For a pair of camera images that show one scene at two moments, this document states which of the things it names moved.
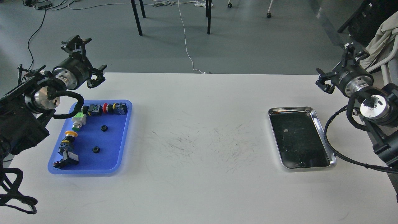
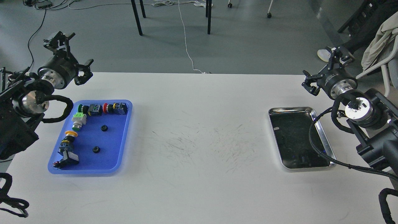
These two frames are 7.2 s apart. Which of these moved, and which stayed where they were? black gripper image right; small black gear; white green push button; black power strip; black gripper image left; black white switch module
Moved: black gripper image right; black gripper image left
Stayed: white green push button; black white switch module; black power strip; small black gear
